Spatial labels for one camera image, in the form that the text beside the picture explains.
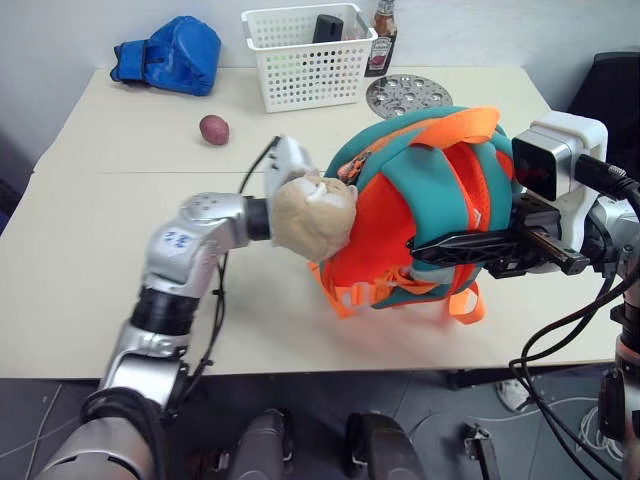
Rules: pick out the beige plush cat toy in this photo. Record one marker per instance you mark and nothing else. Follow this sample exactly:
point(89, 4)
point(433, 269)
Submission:
point(310, 220)

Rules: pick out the dark rounded shape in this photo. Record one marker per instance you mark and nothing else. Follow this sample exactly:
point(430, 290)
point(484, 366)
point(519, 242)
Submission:
point(382, 447)
point(265, 445)

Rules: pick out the blue boxing glove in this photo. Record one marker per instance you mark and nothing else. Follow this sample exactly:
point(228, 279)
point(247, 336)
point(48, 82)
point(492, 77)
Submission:
point(175, 55)

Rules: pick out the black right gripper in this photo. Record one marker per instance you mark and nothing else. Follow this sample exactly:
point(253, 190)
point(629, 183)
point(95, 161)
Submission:
point(537, 215)

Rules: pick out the red potato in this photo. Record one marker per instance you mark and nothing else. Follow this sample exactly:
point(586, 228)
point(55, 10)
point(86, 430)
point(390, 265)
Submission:
point(214, 130)

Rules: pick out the black chair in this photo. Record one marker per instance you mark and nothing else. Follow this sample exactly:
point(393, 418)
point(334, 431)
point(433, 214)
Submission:
point(615, 85)

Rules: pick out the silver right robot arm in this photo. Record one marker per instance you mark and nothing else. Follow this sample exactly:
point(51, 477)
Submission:
point(617, 215)

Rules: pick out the perforated metal steamer plate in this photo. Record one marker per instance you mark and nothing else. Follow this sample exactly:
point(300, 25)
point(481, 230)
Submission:
point(407, 95)

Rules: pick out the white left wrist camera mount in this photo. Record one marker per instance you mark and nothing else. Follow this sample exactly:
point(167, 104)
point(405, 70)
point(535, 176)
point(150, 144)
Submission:
point(287, 160)

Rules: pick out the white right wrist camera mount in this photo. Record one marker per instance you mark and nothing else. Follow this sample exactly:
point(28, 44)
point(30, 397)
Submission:
point(575, 135)

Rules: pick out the white perforated plastic basket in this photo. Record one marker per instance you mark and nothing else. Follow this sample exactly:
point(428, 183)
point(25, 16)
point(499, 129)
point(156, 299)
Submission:
point(310, 75)

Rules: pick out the white shoe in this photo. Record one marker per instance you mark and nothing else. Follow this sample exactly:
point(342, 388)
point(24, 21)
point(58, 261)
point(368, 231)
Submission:
point(512, 395)

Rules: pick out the metal floor bracket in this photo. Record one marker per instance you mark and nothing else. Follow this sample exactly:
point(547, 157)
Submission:
point(477, 445)

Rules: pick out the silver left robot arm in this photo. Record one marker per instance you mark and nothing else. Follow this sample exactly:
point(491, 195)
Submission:
point(195, 245)

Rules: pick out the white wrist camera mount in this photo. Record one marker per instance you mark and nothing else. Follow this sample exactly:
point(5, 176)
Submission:
point(287, 160)
point(575, 135)

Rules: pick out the orange and teal backpack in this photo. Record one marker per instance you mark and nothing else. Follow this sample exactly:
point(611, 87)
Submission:
point(385, 210)

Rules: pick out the ketchup bottle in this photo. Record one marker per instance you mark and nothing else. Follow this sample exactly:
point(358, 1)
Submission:
point(382, 50)

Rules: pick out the black object in basket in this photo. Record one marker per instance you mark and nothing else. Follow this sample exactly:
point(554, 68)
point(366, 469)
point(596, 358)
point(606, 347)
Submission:
point(327, 29)

